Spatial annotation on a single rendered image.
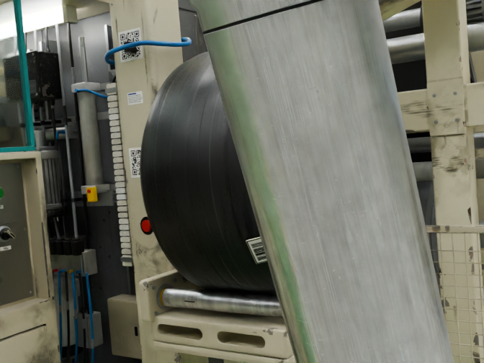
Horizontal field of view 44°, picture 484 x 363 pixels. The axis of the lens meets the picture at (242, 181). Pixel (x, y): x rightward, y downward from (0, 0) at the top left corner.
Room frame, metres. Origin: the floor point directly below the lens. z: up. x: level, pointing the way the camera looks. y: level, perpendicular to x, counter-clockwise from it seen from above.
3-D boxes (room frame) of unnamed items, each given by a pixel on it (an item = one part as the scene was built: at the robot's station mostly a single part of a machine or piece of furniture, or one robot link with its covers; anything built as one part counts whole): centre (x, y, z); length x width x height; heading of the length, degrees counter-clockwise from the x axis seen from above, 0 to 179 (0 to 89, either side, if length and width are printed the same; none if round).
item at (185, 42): (1.55, 0.21, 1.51); 0.19 x 0.19 x 0.06; 57
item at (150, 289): (1.53, 0.14, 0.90); 0.40 x 0.03 x 0.10; 147
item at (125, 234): (1.57, 0.30, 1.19); 0.05 x 0.04 x 0.48; 147
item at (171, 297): (1.31, 0.06, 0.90); 0.35 x 0.05 x 0.05; 57
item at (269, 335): (1.31, 0.06, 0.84); 0.36 x 0.09 x 0.06; 57
